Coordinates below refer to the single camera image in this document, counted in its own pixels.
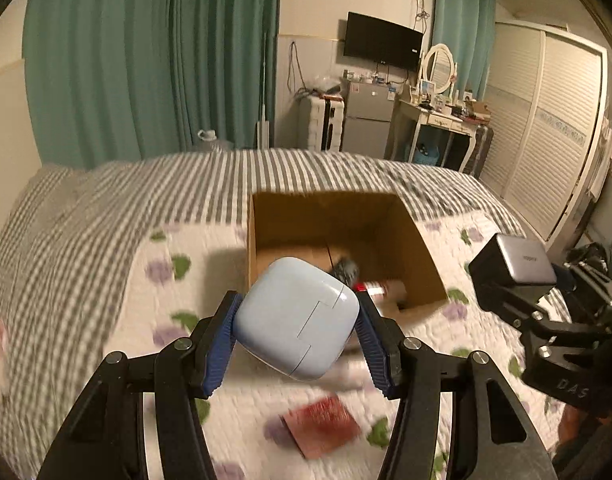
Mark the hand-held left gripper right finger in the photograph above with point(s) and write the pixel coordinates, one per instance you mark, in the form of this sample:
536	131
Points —
378	350

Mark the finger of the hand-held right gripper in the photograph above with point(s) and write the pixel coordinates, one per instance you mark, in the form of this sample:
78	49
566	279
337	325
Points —
501	292
588	280

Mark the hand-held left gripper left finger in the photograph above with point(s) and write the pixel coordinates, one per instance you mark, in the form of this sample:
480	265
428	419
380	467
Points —
221	350

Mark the silver power adapter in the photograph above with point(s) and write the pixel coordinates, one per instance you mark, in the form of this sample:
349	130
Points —
518	259

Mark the light blue plastic case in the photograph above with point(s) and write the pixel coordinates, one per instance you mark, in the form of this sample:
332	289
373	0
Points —
296	317

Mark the brown cardboard box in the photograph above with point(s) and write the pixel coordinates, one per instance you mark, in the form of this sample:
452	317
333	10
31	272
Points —
291	230

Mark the person's right hand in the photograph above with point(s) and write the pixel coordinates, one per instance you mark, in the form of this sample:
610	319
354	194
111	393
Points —
573	435

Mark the dark cloth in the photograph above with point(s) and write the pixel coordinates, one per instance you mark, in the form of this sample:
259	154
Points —
598	257

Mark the red and white tube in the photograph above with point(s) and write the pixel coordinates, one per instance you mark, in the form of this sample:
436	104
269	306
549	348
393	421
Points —
381	290

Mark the floral quilted blanket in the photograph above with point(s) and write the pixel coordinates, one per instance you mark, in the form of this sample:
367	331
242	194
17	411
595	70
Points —
196	280

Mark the black object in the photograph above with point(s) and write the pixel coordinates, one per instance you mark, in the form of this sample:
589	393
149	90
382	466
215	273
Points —
345	270

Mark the red square packet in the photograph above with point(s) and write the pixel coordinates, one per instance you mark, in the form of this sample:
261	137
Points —
323	425

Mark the dark suitcase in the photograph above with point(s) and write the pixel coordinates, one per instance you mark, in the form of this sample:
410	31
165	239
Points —
482	150

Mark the white louvered wardrobe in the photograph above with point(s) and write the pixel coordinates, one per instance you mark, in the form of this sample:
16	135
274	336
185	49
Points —
541	130

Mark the grey striped bed sheet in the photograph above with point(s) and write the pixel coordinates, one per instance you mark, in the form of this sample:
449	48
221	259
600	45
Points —
111	200

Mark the white dressing table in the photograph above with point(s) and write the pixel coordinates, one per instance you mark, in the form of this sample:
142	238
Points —
426	120

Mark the clear water jug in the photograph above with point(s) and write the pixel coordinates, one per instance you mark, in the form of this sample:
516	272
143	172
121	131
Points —
213	141

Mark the grey refrigerator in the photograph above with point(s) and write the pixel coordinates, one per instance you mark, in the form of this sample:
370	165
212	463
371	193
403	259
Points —
368	120

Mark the oval white-framed mirror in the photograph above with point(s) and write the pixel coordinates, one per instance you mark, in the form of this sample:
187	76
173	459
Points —
438	67

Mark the white suitcase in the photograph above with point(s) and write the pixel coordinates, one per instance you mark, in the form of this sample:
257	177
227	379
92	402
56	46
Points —
325	122

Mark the narrow green curtain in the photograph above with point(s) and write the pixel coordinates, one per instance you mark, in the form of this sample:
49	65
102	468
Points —
461	30

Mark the wide green curtain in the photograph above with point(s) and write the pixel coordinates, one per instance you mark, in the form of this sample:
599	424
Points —
136	60

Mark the wall-mounted black television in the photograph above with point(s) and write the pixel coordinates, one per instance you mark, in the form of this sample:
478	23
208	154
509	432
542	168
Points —
383	41

